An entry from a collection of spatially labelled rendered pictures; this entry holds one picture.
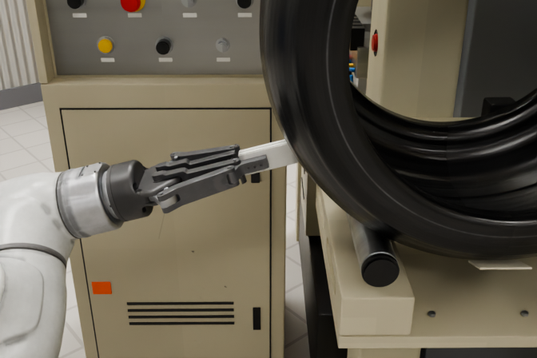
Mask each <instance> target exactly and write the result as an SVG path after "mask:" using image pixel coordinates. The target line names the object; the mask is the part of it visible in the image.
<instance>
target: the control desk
mask: <svg viewBox="0 0 537 358"><path fill-rule="evenodd" d="M260 1H261V0H26V5H27V10H28V15H29V20H30V29H31V34H32V39H33V44H34V53H35V58H36V63H37V68H38V77H39V82H40V83H41V89H42V98H43V103H44V108H45V113H46V122H47V127H48V132H49V137H50V146H51V151H52V156H53V161H54V170H55V173H59V172H63V171H66V170H68V169H76V168H80V167H83V166H87V165H92V164H96V163H99V162H105V163H106V164H108V165H110V166H111V165H115V164H118V163H122V162H125V161H131V160H137V161H139V162H141V163H142V165H143V166H145V167H146V168H150V167H152V166H154V165H157V164H159V163H162V162H165V161H167V162H170V161H171V160H172V159H171V157H170V154H171V153H173V152H189V151H195V150H200V149H211V148H216V147H222V146H227V145H235V144H238V145H239V146H240V149H241V150H243V149H248V148H252V147H255V146H259V145H264V144H268V143H271V142H274V141H280V140H284V136H283V134H282V132H281V131H280V128H279V125H278V124H277V122H276V118H275V116H274V113H273V111H272V107H271V105H270V102H269V97H268V94H267V90H266V87H265V80H264V76H263V71H262V65H261V52H260V35H259V30H260ZM245 177H246V180H247V182H246V183H244V184H242V183H241V179H239V182H240V184H239V185H238V186H236V187H234V188H231V189H227V190H225V191H223V192H220V193H216V194H213V195H212V196H209V197H205V198H202V199H200V200H198V201H194V202H191V203H188V204H187V205H182V206H181V207H179V208H177V209H175V210H173V211H172V212H170V213H163V212H162V209H161V206H160V205H156V206H154V207H153V211H152V212H151V214H150V215H149V216H147V217H143V218H139V219H136V220H132V221H126V222H124V223H123V225H122V227H120V228H119V229H116V230H113V231H109V232H106V233H100V234H96V235H93V236H91V237H87V238H80V239H77V240H75V243H74V247H73V249H72V251H71V253H70V267H71V272H72V277H73V282H74V291H75V296H76V301H77V306H78V315H79V320H80V325H81V330H82V339H83V344H84V349H85V354H86V358H284V307H285V251H286V195H287V166H283V167H279V168H275V169H270V170H266V171H263V172H259V173H254V174H249V175H246V176H245ZM91 282H110V283H111V289H112V294H93V288H92V283H91Z"/></svg>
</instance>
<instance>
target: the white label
mask: <svg viewBox="0 0 537 358"><path fill-rule="evenodd" d="M468 262H469V263H470V264H472V265H474V266H475V267H476V268H478V269H532V267H531V266H529V265H526V264H524V263H523V262H521V261H518V260H492V261H468Z"/></svg>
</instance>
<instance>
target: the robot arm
mask: <svg viewBox="0 0 537 358"><path fill-rule="evenodd" d="M170 157H171V159H172V160H171V161H170V162H167V161H165V162H162V163H159V164H157V165H154V166H152V167H150V168H146V167H145V166H143V165H142V163H141V162H139V161H137V160H131V161H125V162H122V163H118V164H115V165H111V166H110V165H108V164H106V163H105V162H99V163H96V164H92V165H87V166H83V167H80V168H76V169H68V170H66V171H63V172H59V173H48V172H41V173H32V174H28V175H24V176H20V177H15V178H11V179H9V180H6V181H2V182H0V358H58V357H59V353H60V350H61V346H62V338H63V333H64V327H65V322H66V306H67V287H66V267H67V262H68V260H69V257H70V253H71V251H72V249H73V247H74V243H75V240H77V239H80V238H87V237H91V236H93V235H96V234H100V233H106V232H109V231H113V230H116V229H119V228H120V227H122V225H123V223H124V222H126V221H132V220H136V219H139V218H143V217H147V216H149V215H150V214H151V212H152V211H153V207H154V206H156V205H160V206H161V209H162V212H163V213H170V212H172V211H173V210H175V209H177V208H179V207H181V206H182V205H187V204H188V203H191V202H194V201H198V200H200V199H202V198H205V197H209V196H212V195H213V194H216V193H220V192H223V191H225V190H227V189H231V188H234V187H236V186H238V185H239V184H240V182H239V179H241V183H242V184H244V183H246V182H247V180H246V177H245V176H246V175H249V174H254V173H259V172H263V171H266V170H270V169H275V168H279V167H283V166H286V165H292V164H296V163H298V162H299V161H298V160H297V159H296V157H295V156H294V154H293V152H292V150H291V149H290V148H289V146H288V144H287V142H286V140H285V139H284V140H280V141H274V142H271V143H268V144H264V145H259V146H255V147H252V148H248V149H243V150H241V149H240V146H239V145H238V144H235V145H227V146H222V147H216V148H211V149H200V150H195V151H189V152H173V153H171V154H170Z"/></svg>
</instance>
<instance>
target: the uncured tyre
mask: <svg viewBox="0 0 537 358"><path fill-rule="evenodd" d="M358 1H359V0H261V1H260V30H259V35H260V52H261V65H262V71H263V76H264V80H265V87H266V90H267V94H268V99H269V102H270V105H271V107H272V111H273V113H274V116H275V118H276V122H277V124H278V125H279V128H280V131H281V132H282V134H283V136H284V139H285V140H286V142H287V144H288V146H289V148H290V149H291V150H292V152H293V154H294V156H295V157H296V159H297V160H298V161H299V162H300V164H301V166H302V167H303V168H304V170H305V171H306V173H307V174H308V175H309V176H310V177H311V178H312V179H313V180H314V181H315V182H316V184H317V185H318V186H319V187H320V188H321V189H322V190H323V191H324V192H325V193H326V194H327V195H328V196H329V197H330V198H331V199H332V200H333V201H334V202H335V203H336V204H337V205H339V206H340V207H341V208H342V209H343V210H344V211H345V212H346V213H348V214H349V215H350V216H351V217H353V218H355V219H356V220H357V221H359V222H360V223H361V224H363V225H365V226H366V227H368V228H370V229H371V230H373V231H375V232H376V233H379V234H380V235H382V236H384V237H387V238H388V239H390V240H393V241H395V242H398V243H400V244H402V245H406V246H408V247H410V248H413V249H418V250H420V251H423V252H426V253H432V254H435V255H440V256H444V257H453V258H459V259H467V260H479V261H492V260H514V259H522V258H528V257H537V88H536V89H534V90H533V91H531V92H530V93H529V94H528V95H526V96H525V97H523V98H521V99H519V100H518V101H516V102H514V103H513V104H511V105H509V106H507V107H505V108H502V109H500V110H497V111H495V112H493V113H490V114H487V115H484V116H481V117H475V118H472V119H467V120H462V121H424V120H419V119H415V118H411V117H406V116H403V115H400V114H398V113H395V112H392V111H391V110H389V109H386V108H384V107H383V106H381V105H379V104H377V103H376V102H374V101H373V100H372V99H370V98H369V97H368V96H366V95H365V94H364V93H363V92H361V91H360V90H359V89H358V88H357V87H356V86H355V85H354V84H353V83H352V81H351V80H350V76H349V47H350V38H351V32H352V24H353V19H354V16H355V12H356V7H357V3H358Z"/></svg>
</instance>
